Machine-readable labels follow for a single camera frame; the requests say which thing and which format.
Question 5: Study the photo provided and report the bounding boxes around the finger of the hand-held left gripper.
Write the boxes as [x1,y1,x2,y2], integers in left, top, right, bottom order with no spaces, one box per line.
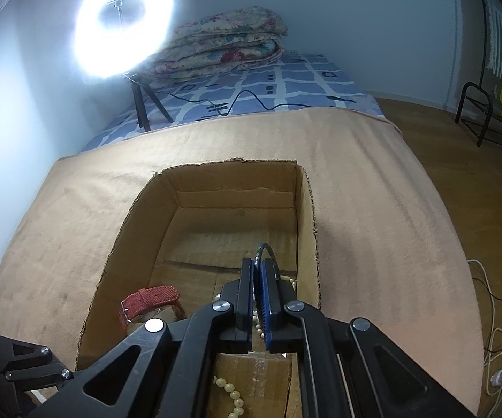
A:
[0,333,75,395]

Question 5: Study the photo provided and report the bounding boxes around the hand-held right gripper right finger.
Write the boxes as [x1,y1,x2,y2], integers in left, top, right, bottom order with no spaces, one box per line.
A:
[257,259,474,418]

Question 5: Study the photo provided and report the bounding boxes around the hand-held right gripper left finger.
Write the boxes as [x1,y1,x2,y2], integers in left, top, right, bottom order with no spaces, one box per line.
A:
[29,258,255,418]

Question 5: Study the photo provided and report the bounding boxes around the long pearl necklace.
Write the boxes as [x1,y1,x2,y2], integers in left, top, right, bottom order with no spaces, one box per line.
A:
[252,274,299,341]

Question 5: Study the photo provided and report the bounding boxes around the blue metal bangle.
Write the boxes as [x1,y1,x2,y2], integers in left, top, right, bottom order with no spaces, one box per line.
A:
[253,241,283,284]

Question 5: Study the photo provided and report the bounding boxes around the cardboard box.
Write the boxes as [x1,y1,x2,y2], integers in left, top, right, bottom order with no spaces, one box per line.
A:
[74,159,324,418]

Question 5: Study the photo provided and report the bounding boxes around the cream large bead strand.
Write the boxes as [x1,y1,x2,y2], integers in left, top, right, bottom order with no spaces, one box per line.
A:
[213,377,246,418]

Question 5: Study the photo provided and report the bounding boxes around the tan blanket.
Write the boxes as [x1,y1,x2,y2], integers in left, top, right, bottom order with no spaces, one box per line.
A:
[0,108,484,416]

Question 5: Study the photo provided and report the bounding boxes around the blue patterned bed sheet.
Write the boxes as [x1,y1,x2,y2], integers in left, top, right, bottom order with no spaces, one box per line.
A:
[79,51,387,154]

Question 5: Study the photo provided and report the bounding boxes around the black tripod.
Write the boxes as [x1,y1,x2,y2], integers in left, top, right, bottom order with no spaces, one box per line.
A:
[122,72,174,132]

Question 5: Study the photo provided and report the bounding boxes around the folded floral quilt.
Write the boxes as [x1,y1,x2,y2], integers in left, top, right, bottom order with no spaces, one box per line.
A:
[144,6,287,90]

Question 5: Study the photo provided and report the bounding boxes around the black metal rack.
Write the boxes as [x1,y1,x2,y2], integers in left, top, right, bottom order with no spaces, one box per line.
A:
[455,83,502,153]

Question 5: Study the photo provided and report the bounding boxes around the red strap watch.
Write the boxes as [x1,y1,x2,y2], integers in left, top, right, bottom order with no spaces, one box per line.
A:
[118,285,188,336]

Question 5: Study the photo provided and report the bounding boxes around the black ring light cable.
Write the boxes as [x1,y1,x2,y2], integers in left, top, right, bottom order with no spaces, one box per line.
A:
[166,89,356,118]

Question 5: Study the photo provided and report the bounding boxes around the white floor cables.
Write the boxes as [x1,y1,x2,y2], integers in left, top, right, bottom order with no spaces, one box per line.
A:
[466,259,502,416]

